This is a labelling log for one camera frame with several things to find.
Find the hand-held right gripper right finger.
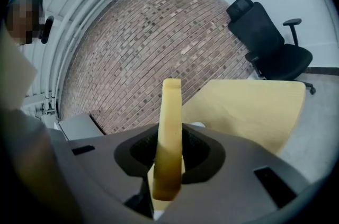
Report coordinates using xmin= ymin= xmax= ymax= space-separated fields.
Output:
xmin=156 ymin=123 xmax=312 ymax=224

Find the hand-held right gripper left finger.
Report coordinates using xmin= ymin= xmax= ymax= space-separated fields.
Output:
xmin=47 ymin=123 xmax=161 ymax=221

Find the slice of bread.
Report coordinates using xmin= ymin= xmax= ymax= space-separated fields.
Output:
xmin=152 ymin=78 xmax=186 ymax=212

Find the light wooden table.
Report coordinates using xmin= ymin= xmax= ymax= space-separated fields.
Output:
xmin=181 ymin=79 xmax=307 ymax=156

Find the black office chair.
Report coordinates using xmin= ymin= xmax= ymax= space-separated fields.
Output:
xmin=226 ymin=0 xmax=316 ymax=95

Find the person's head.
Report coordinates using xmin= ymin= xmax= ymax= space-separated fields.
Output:
xmin=6 ymin=0 xmax=45 ymax=45

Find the black head-worn camera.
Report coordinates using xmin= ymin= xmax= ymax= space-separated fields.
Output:
xmin=40 ymin=15 xmax=55 ymax=44

